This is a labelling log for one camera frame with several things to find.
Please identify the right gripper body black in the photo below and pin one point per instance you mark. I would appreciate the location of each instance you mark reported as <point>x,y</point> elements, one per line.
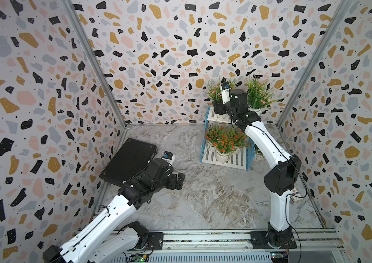
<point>222,108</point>

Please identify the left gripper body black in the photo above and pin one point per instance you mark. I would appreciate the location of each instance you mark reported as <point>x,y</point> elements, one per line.
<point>171,181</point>

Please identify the pink flower pot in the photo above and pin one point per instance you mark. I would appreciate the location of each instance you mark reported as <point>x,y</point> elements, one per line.
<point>214,92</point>
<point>258,154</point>
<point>259,94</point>

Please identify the red flower pot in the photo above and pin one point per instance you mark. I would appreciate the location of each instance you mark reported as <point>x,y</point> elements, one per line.
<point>237,140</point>
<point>214,135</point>

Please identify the orange flower pot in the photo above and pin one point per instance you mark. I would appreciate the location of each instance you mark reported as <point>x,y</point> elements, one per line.
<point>223,152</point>

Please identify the blue white two-tier rack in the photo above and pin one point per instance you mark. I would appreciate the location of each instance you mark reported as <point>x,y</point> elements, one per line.
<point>239,160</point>

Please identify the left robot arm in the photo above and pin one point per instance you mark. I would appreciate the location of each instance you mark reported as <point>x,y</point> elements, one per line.
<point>113,210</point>

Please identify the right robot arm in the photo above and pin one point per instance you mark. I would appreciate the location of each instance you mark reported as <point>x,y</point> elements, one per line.
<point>279,180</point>

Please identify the black case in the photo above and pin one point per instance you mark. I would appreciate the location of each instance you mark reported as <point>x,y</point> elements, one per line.
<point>132,157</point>

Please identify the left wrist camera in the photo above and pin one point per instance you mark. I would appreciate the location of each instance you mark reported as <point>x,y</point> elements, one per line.
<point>168,157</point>

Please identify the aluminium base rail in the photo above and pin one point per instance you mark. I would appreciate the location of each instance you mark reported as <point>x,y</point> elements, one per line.
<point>205,246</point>

